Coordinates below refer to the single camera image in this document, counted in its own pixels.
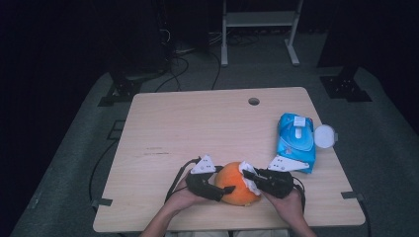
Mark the blue wet wipe pack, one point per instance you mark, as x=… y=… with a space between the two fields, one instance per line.
x=296 y=146

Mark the dark floor outlet plate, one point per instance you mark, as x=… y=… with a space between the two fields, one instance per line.
x=116 y=130

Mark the black stand base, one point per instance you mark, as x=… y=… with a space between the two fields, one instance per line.
x=122 y=90
x=344 y=87

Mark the grey tape piece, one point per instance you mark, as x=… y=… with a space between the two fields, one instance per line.
x=352 y=195
x=102 y=202

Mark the white wet wipe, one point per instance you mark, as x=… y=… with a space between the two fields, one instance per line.
x=246 y=166

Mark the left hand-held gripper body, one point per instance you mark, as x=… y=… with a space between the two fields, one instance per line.
x=202 y=186

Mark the orange round fruit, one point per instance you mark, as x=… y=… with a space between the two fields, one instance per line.
x=230 y=179

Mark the person's left hand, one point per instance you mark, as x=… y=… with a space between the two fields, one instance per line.
x=181 y=199

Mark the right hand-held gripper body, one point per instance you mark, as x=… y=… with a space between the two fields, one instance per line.
x=278 y=184

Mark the white metal stand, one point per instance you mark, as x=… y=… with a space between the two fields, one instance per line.
x=260 y=18

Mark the person's right hand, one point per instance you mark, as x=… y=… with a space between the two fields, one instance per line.
x=290 y=207

